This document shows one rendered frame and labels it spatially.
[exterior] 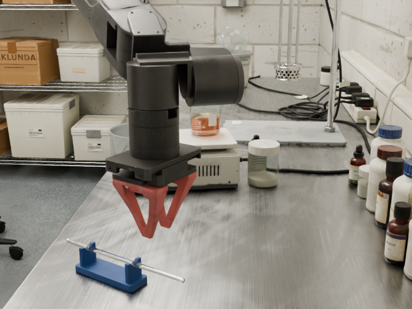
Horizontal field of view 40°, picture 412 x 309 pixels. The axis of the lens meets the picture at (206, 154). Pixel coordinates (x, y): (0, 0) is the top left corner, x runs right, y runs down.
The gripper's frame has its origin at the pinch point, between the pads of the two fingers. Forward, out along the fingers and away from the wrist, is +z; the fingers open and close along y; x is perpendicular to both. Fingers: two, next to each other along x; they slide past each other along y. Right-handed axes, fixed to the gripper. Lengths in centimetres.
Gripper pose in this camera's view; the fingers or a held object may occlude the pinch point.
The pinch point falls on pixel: (156, 225)
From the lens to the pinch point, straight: 68.6
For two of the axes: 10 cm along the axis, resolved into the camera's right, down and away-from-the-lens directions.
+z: 0.0, 9.6, 3.0
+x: -8.3, -1.7, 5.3
